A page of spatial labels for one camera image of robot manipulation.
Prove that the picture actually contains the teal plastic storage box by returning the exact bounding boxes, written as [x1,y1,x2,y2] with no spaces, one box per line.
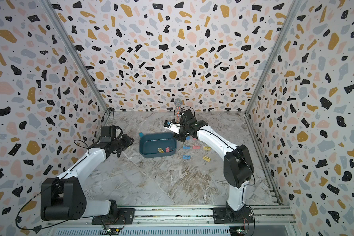
[139,132,177,158]

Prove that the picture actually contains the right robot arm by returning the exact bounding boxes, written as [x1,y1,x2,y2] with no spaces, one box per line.
[163,110,254,212]

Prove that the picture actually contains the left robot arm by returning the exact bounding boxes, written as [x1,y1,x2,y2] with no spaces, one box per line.
[40,134,134,223]

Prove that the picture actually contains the microphone on black stand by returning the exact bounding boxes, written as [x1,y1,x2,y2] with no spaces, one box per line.
[172,98,183,134]

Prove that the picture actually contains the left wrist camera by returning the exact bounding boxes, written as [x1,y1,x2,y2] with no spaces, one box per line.
[100,126,117,143]

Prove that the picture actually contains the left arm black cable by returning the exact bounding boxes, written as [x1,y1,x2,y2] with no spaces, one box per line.
[15,107,123,232]

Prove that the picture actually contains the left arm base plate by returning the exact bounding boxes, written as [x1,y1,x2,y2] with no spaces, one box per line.
[91,208,135,225]

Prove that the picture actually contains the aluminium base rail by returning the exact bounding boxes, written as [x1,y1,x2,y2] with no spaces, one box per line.
[46,205,300,236]

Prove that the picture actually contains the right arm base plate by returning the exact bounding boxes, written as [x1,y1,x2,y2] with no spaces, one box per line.
[212,207,254,224]

